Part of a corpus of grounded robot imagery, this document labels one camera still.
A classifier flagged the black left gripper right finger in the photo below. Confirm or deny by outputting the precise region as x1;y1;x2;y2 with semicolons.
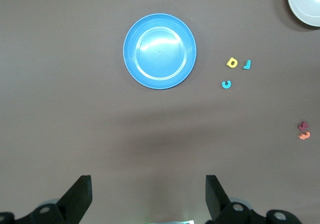
205;175;301;224

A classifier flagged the yellow foam letter a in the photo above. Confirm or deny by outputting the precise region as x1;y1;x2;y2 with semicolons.
226;57;238;69

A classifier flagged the blue plate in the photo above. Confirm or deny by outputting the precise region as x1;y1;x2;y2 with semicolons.
122;13;198;90

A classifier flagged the beige plate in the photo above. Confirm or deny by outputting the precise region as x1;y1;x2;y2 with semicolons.
286;0;320;27

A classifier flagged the brown table cover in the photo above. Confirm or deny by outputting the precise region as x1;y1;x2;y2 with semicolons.
0;0;320;224

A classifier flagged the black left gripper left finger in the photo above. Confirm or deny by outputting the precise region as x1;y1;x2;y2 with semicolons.
0;175;93;224

